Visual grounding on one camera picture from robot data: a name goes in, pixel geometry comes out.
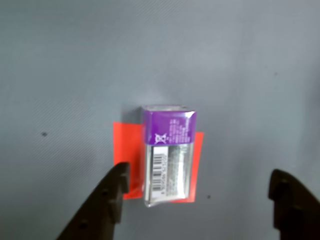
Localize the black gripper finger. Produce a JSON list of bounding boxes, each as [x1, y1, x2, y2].
[[55, 162, 131, 240], [267, 168, 320, 240]]

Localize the purple silver 9V battery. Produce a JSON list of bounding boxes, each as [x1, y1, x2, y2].
[[142, 104, 199, 209]]

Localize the small red tape marker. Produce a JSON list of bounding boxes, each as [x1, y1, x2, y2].
[[112, 121, 205, 203]]

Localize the grey table mat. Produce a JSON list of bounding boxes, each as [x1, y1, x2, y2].
[[0, 0, 320, 240]]

